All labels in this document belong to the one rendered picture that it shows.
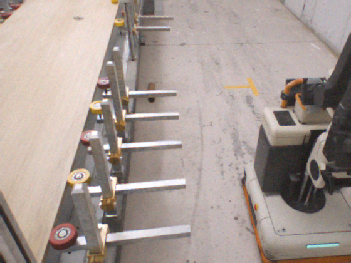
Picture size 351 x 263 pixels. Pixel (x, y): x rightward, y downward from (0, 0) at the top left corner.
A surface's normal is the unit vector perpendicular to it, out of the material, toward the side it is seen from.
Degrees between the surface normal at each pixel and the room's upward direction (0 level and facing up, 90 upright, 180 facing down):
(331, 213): 0
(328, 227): 0
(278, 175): 90
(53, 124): 0
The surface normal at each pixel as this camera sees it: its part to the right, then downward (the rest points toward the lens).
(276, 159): 0.11, 0.59
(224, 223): 0.04, -0.80
